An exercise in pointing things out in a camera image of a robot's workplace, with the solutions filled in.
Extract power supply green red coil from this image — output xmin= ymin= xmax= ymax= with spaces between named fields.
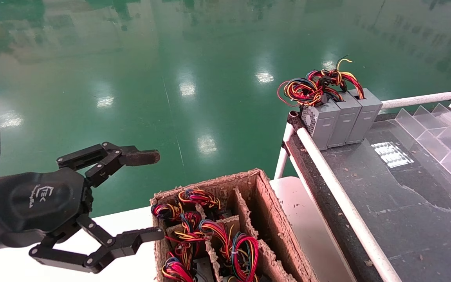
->
xmin=230 ymin=232 xmax=259 ymax=282

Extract brown cardboard divider box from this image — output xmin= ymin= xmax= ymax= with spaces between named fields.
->
xmin=150 ymin=168 xmax=320 ymax=282

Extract power supply red blue wires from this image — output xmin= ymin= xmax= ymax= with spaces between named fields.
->
xmin=151 ymin=203 xmax=183 ymax=221
xmin=162 ymin=253 xmax=214 ymax=282

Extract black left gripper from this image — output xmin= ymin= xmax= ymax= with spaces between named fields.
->
xmin=0 ymin=142 xmax=165 ymax=274

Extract grey power supply with wires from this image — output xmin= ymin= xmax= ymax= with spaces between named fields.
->
xmin=308 ymin=69 xmax=363 ymax=148
xmin=327 ymin=55 xmax=384 ymax=145

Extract short white rail tube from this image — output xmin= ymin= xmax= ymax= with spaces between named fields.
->
xmin=381 ymin=91 xmax=451 ymax=110

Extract power supply dark red wires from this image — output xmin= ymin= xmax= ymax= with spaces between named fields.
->
xmin=180 ymin=211 xmax=203 ymax=232

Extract clear acrylic divider tray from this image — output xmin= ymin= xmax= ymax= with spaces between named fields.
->
xmin=396 ymin=103 xmax=451 ymax=192

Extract black tube joint connector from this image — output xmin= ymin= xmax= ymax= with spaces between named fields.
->
xmin=288 ymin=111 xmax=305 ymax=132

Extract grey power supply vented side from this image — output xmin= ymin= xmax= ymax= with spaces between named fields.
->
xmin=277 ymin=78 xmax=341 ymax=150

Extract power supply red yellow wires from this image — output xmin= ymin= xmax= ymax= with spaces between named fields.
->
xmin=177 ymin=188 xmax=222 ymax=209

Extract white frame leg tube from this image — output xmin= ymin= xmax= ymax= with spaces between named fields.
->
xmin=274 ymin=122 xmax=297 ymax=180

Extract power supply multicolour wire bundle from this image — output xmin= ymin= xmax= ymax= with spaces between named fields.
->
xmin=165 ymin=219 xmax=232 ymax=259

